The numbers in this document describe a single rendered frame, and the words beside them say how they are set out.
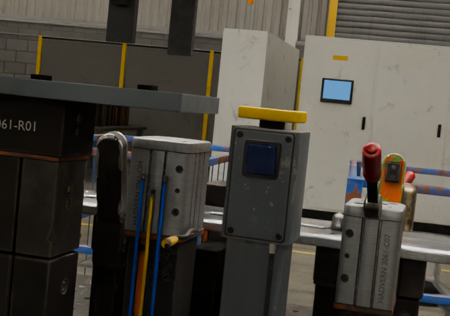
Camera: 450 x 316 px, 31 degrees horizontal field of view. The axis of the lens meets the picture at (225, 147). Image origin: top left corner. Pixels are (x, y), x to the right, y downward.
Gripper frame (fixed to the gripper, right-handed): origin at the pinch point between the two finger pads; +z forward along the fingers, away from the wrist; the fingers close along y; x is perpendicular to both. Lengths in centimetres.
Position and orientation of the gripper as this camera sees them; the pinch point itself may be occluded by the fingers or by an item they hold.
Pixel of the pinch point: (153, 39)
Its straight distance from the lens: 88.7
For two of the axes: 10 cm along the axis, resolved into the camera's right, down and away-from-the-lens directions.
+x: -9.2, -1.1, 3.8
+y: 3.8, -0.1, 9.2
